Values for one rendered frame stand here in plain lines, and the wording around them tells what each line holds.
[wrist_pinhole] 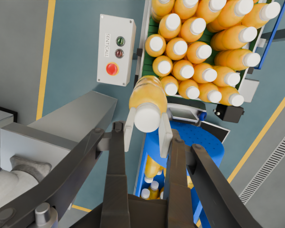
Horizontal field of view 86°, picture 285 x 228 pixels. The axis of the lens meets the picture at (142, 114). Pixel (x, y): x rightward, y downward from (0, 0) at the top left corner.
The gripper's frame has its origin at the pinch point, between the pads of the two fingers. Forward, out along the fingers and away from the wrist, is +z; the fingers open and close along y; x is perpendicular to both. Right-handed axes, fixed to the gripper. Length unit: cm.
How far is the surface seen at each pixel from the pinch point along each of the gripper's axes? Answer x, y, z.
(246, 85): 4, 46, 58
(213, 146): -16.2, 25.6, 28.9
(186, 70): 6.8, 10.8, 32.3
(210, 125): -45, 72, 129
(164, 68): 6.3, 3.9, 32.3
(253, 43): 20, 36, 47
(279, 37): 25, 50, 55
